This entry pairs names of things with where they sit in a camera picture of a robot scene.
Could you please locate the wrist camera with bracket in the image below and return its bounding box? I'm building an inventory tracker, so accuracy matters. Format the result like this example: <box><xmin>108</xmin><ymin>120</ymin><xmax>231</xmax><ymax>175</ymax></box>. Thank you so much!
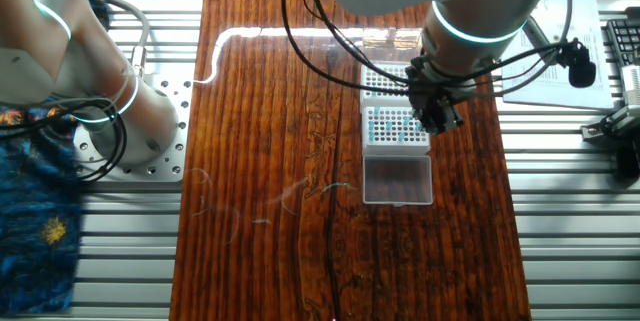
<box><xmin>519</xmin><ymin>15</ymin><xmax>598</xmax><ymax>89</ymax></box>

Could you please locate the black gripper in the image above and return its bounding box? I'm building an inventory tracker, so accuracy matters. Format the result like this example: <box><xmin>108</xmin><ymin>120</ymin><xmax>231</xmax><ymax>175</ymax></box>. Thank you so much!
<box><xmin>405</xmin><ymin>78</ymin><xmax>465</xmax><ymax>136</ymax></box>

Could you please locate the black keyboard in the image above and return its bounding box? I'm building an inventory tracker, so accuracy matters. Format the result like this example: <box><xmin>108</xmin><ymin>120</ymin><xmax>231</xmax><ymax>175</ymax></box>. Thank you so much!
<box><xmin>605</xmin><ymin>17</ymin><xmax>640</xmax><ymax>68</ymax></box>

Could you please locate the black cable bundle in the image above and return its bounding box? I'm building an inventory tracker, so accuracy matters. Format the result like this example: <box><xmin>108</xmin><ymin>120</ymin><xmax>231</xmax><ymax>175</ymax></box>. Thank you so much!
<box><xmin>0</xmin><ymin>95</ymin><xmax>131</xmax><ymax>183</ymax></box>

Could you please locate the metal mount bracket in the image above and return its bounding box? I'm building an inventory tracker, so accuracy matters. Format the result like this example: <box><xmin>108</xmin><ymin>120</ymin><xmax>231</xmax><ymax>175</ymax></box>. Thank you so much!
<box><xmin>579</xmin><ymin>105</ymin><xmax>640</xmax><ymax>143</ymax></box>

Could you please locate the printed paper sheet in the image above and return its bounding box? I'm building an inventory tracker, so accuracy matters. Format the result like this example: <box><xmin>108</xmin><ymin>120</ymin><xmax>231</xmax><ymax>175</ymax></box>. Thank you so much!
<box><xmin>498</xmin><ymin>0</ymin><xmax>616</xmax><ymax>111</ymax></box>

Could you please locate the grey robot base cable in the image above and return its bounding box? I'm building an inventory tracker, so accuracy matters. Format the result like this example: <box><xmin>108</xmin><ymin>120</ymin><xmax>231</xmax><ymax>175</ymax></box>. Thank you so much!
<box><xmin>99</xmin><ymin>0</ymin><xmax>151</xmax><ymax>78</ymax></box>

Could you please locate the white pipette tip box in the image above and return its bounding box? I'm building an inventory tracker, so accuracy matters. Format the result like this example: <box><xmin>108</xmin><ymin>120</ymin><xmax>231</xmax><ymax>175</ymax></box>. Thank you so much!
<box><xmin>358</xmin><ymin>28</ymin><xmax>427</xmax><ymax>115</ymax></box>
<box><xmin>360</xmin><ymin>105</ymin><xmax>434</xmax><ymax>207</ymax></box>

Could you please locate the black mount block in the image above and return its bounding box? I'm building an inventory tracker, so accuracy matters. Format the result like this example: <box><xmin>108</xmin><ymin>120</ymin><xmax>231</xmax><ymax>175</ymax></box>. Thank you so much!
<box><xmin>613</xmin><ymin>143</ymin><xmax>640</xmax><ymax>182</ymax></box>

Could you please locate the small silver camera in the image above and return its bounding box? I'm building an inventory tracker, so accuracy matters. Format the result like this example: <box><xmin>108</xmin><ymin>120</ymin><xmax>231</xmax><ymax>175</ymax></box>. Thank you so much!
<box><xmin>619</xmin><ymin>63</ymin><xmax>640</xmax><ymax>108</ymax></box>

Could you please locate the blue patterned cloth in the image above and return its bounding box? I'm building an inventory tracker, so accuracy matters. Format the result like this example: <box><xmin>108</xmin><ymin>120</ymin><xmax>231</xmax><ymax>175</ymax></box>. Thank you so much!
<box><xmin>0</xmin><ymin>0</ymin><xmax>111</xmax><ymax>318</ymax></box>

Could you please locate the brown wooden board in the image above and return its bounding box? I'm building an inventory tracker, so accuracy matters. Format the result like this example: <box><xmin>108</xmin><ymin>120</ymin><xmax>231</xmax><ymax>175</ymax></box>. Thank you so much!
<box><xmin>168</xmin><ymin>0</ymin><xmax>533</xmax><ymax>321</ymax></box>

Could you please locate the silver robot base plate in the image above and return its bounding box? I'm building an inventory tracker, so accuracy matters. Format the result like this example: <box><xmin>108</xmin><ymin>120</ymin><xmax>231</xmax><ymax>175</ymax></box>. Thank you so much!
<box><xmin>72</xmin><ymin>74</ymin><xmax>194</xmax><ymax>184</ymax></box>

